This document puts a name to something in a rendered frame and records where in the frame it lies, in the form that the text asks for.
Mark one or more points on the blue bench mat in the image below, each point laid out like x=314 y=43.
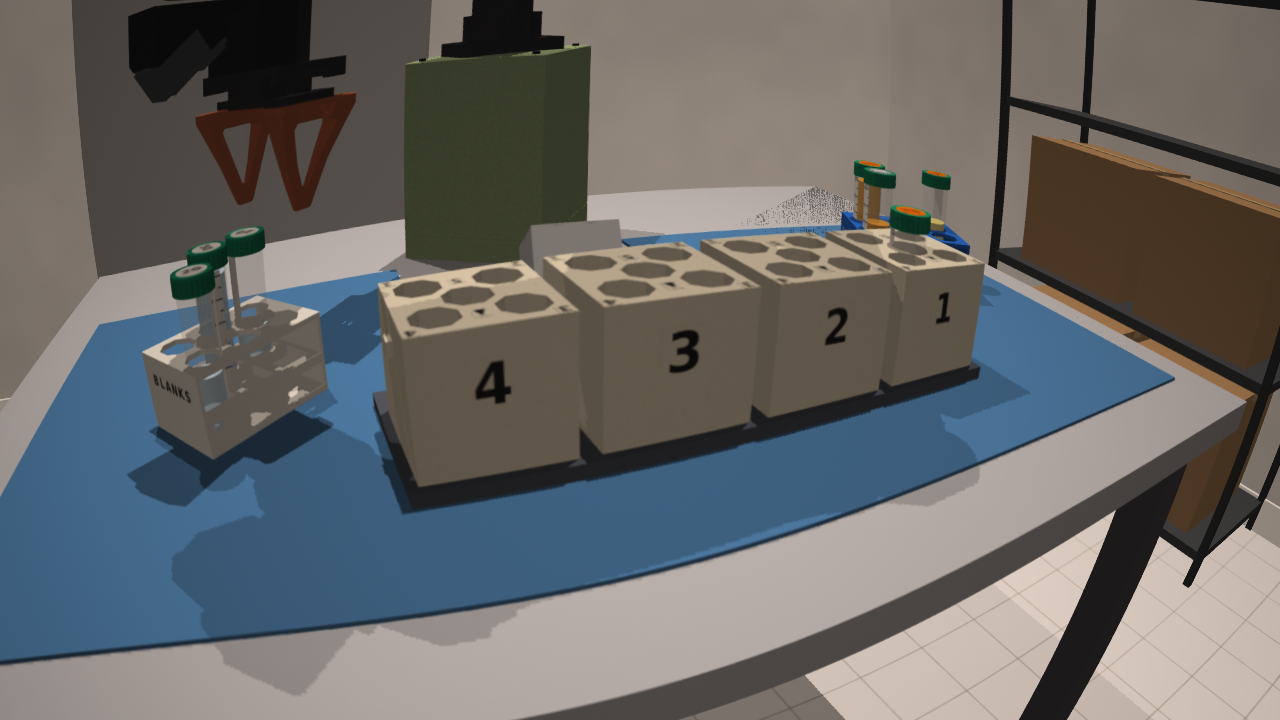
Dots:
x=116 y=536

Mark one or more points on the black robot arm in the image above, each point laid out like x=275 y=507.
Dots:
x=169 y=44

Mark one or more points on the beige tube rack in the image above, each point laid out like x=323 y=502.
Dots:
x=176 y=392

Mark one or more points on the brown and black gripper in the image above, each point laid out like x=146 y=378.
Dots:
x=278 y=114

